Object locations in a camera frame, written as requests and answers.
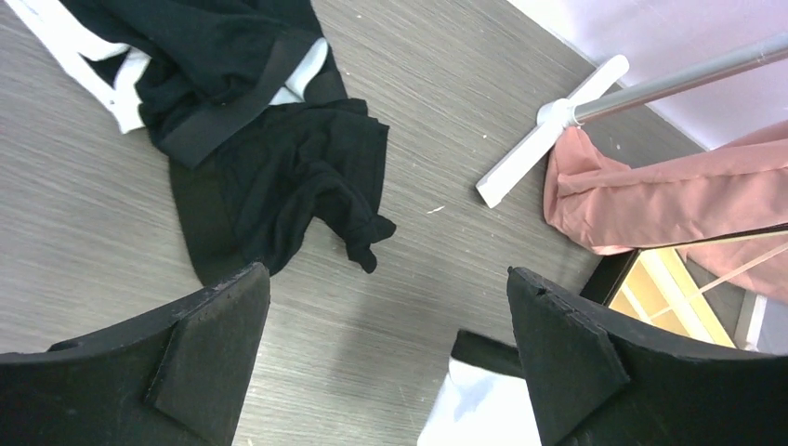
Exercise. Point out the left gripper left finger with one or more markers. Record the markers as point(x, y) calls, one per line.
point(175, 375)

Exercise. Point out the white metal clothes rack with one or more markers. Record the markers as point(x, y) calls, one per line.
point(591, 100)

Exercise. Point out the black compartment storage box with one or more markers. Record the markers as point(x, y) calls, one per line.
point(716, 290)

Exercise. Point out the white black-trimmed underwear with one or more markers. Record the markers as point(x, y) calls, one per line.
point(483, 399)

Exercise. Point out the black white-trimmed underwear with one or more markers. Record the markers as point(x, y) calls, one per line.
point(247, 103)

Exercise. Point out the pink hanging shorts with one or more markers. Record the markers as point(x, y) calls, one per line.
point(609, 208)

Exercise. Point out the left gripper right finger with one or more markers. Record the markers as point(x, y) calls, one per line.
point(598, 377)

